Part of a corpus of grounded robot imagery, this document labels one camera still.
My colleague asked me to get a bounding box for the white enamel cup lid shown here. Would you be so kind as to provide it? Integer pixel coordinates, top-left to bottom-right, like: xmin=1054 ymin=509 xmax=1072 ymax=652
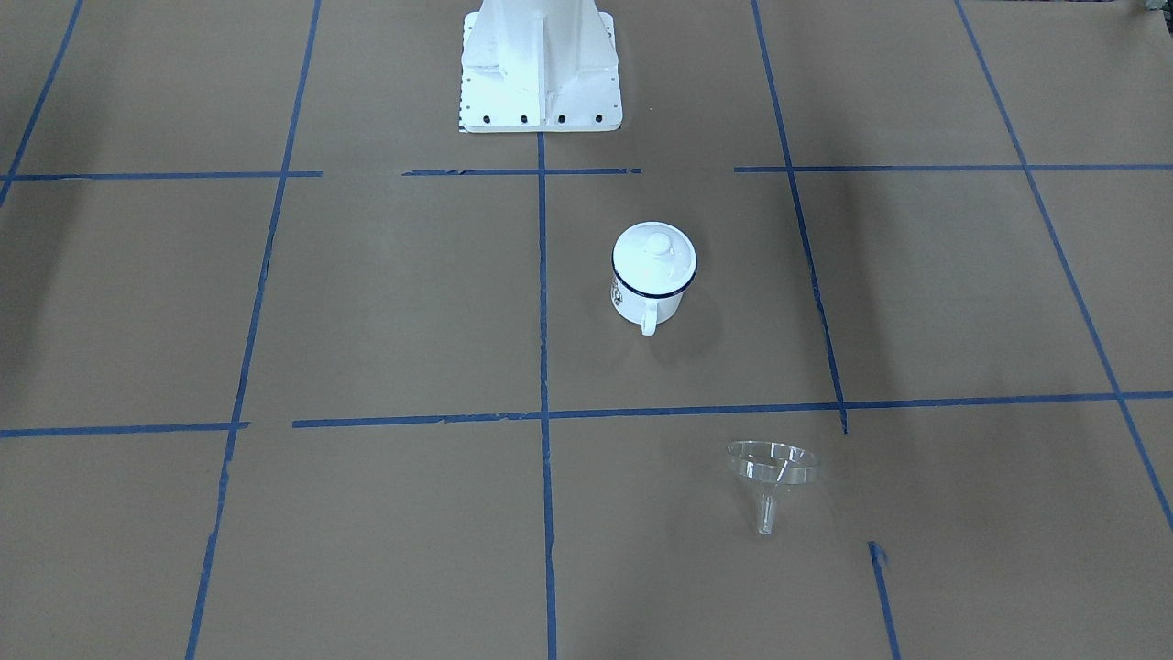
xmin=611 ymin=222 xmax=698 ymax=298

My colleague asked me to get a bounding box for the clear plastic funnel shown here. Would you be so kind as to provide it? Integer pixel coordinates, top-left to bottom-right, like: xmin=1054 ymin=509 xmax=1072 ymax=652
xmin=726 ymin=440 xmax=822 ymax=536

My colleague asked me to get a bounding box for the white enamel cup blue rim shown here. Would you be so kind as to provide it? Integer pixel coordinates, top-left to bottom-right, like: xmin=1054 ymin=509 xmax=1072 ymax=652
xmin=610 ymin=271 xmax=692 ymax=336

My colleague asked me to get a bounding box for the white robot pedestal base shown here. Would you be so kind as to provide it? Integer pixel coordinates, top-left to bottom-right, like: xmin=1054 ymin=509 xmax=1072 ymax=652
xmin=457 ymin=1 xmax=624 ymax=134

